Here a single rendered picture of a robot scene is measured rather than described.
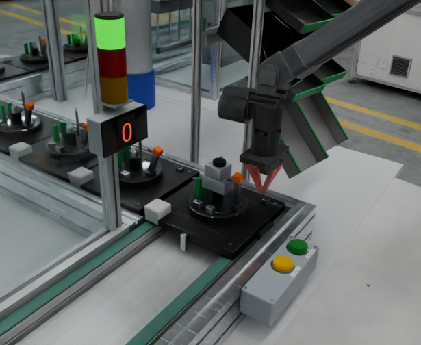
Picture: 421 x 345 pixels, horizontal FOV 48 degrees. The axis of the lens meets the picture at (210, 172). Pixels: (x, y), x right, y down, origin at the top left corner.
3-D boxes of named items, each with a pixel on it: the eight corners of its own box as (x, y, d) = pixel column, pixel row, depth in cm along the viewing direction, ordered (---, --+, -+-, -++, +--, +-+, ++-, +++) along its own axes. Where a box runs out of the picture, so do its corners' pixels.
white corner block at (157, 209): (172, 218, 109) (172, 203, 107) (159, 227, 106) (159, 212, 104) (156, 211, 111) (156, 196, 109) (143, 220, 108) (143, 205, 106)
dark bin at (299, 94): (322, 92, 120) (337, 68, 114) (291, 103, 111) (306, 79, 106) (248, 27, 129) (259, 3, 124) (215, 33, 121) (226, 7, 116)
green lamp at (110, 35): (131, 46, 84) (130, 17, 81) (111, 51, 80) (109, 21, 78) (111, 41, 86) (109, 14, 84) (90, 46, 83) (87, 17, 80)
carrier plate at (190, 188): (285, 209, 114) (286, 202, 113) (233, 260, 96) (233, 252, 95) (204, 179, 126) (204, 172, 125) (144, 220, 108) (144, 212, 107)
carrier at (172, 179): (199, 178, 126) (200, 135, 120) (139, 218, 109) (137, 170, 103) (133, 153, 138) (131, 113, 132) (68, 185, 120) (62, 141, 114)
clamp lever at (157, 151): (155, 171, 119) (164, 149, 114) (150, 174, 117) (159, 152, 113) (146, 163, 120) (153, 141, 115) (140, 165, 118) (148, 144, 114)
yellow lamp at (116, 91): (133, 99, 89) (132, 74, 86) (114, 106, 85) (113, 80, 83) (114, 93, 91) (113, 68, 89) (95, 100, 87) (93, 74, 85)
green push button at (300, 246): (309, 250, 100) (311, 242, 99) (302, 260, 97) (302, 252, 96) (292, 243, 102) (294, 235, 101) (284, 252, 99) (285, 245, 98)
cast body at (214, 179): (235, 188, 107) (237, 161, 104) (224, 196, 104) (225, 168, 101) (206, 176, 112) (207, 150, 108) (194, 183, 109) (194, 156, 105)
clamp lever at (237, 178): (242, 203, 106) (244, 174, 103) (237, 207, 105) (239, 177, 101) (229, 198, 108) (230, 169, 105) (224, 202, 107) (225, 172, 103)
